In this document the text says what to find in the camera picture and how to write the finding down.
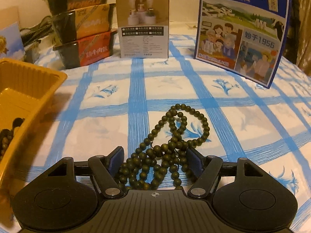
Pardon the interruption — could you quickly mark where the dark green bead necklace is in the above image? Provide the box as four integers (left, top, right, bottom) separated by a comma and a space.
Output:
114, 103, 211, 191

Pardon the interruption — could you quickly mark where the blue milk carton box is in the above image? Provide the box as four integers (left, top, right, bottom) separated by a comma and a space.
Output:
194, 0, 292, 88

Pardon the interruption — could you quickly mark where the white humidifier product box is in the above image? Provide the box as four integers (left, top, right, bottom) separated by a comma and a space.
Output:
115, 0, 170, 58

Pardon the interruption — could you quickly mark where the middle yellow food bowl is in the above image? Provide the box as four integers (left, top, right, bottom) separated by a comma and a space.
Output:
52, 3, 115, 44

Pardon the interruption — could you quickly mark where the yellow plastic tray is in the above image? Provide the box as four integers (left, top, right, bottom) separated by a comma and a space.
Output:
1, 58, 67, 232

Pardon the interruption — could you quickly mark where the light blue milk box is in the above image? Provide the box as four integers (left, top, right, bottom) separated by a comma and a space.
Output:
0, 22, 25, 60

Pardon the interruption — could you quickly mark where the dark folding trolley frame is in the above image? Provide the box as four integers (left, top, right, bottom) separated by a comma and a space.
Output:
284, 0, 310, 74

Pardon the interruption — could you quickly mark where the blue white checked bedsheet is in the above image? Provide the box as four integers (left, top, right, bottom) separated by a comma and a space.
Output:
10, 35, 310, 232

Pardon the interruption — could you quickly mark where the black cable bundle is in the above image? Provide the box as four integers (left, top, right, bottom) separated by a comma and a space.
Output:
19, 15, 54, 48

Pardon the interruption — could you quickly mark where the bottom red food bowl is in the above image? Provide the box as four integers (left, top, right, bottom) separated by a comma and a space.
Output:
53, 29, 118, 69

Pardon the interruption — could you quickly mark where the olive bead bracelet left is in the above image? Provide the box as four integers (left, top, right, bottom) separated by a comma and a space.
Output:
0, 117, 25, 162

